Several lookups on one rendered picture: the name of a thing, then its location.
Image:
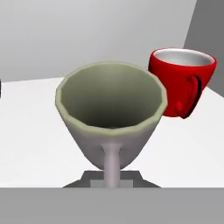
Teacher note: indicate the red mug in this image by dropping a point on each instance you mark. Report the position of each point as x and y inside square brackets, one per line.
[175, 84]

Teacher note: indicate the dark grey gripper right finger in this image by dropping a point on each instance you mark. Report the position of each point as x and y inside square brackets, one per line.
[134, 179]

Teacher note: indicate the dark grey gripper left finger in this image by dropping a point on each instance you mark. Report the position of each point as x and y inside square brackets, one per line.
[87, 179]

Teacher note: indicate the pale grey stemmed glass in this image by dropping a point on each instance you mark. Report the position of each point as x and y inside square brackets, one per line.
[110, 96]

